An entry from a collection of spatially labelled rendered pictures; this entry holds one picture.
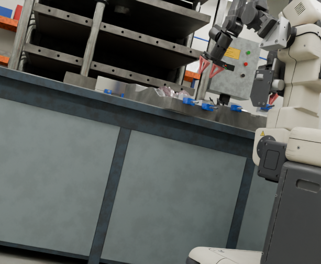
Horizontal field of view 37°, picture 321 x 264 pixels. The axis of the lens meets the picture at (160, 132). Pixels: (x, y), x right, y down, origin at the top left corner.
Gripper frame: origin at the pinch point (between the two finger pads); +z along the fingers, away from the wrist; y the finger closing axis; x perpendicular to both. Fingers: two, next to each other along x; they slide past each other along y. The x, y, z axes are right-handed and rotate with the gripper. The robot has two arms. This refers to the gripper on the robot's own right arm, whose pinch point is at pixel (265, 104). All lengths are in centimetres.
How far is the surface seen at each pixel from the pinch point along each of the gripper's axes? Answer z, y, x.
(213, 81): -25, 4, -78
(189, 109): 18.0, 41.7, 13.2
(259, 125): 12.5, 2.4, 5.7
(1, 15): -154, 218, -584
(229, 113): 11.9, 19.7, 5.7
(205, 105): 13.7, 34.9, 13.7
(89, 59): -8, 87, -69
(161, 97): 16, 54, 7
